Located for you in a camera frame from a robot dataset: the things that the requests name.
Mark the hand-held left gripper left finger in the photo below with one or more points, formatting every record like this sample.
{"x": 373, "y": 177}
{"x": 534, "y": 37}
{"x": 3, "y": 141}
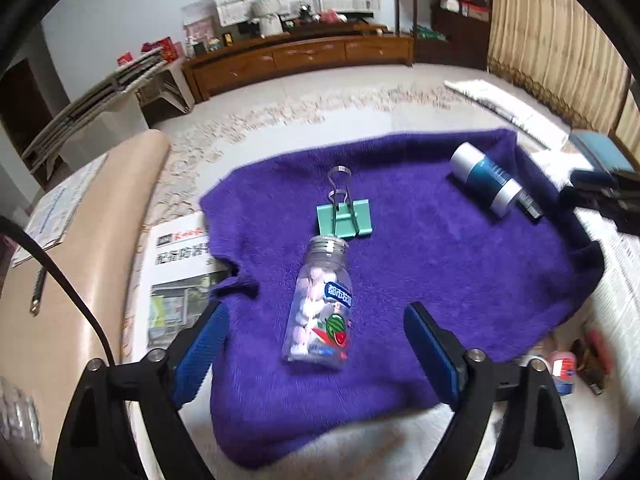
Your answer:
{"x": 200, "y": 350}

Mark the stack of folded cardboard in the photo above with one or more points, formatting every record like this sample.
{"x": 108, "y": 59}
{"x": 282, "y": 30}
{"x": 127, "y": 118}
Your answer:
{"x": 90, "y": 100}

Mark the wooden tv cabinet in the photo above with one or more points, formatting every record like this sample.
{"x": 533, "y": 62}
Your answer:
{"x": 300, "y": 55}

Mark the clear plastic bottle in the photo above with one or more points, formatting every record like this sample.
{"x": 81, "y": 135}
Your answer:
{"x": 15, "y": 415}

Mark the dark wooden shelf unit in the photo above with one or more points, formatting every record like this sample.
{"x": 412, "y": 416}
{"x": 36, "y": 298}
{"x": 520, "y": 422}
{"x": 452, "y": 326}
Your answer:
{"x": 442, "y": 10}

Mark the small red and white bottle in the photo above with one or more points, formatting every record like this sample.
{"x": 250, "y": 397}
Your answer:
{"x": 562, "y": 371}

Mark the printed paper sheets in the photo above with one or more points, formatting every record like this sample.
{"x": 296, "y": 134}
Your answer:
{"x": 60, "y": 210}

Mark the blue and silver tube bottle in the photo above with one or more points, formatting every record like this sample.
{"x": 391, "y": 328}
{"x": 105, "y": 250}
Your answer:
{"x": 487, "y": 177}

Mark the white folded paper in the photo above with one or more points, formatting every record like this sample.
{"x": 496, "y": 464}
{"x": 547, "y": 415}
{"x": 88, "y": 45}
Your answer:
{"x": 505, "y": 105}

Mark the dark pen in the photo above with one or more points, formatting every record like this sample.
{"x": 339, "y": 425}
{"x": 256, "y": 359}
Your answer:
{"x": 38, "y": 290}

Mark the clear candy bottle silver cap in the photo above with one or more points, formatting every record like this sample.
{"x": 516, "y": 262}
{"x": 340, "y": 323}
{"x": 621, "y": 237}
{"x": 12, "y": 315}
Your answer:
{"x": 320, "y": 305}

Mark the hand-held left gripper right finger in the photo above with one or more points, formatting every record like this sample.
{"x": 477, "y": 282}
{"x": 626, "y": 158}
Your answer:
{"x": 432, "y": 355}

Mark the newspaper with photo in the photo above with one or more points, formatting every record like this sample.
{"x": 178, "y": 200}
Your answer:
{"x": 175, "y": 285}

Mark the green binder clip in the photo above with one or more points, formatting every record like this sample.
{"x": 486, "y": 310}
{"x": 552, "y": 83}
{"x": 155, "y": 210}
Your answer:
{"x": 345, "y": 217}

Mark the beige padded stool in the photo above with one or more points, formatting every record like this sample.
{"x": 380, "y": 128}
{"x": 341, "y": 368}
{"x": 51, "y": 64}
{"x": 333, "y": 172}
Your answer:
{"x": 85, "y": 260}

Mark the blue box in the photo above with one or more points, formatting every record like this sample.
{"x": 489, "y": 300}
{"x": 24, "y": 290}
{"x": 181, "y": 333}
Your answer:
{"x": 597, "y": 150}

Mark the purple towel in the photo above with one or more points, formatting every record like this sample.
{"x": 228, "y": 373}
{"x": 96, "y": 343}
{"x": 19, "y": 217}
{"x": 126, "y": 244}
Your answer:
{"x": 400, "y": 260}

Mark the white side table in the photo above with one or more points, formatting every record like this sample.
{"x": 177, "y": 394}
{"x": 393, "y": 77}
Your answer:
{"x": 162, "y": 87}

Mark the beige curtain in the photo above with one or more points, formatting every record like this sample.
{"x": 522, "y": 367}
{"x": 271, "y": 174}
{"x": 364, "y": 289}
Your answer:
{"x": 555, "y": 40}

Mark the newspaper with dense text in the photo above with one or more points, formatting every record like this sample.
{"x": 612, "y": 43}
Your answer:
{"x": 617, "y": 280}

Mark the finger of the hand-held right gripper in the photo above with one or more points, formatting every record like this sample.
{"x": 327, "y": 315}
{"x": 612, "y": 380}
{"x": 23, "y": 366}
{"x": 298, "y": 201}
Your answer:
{"x": 600, "y": 178}
{"x": 605, "y": 207}

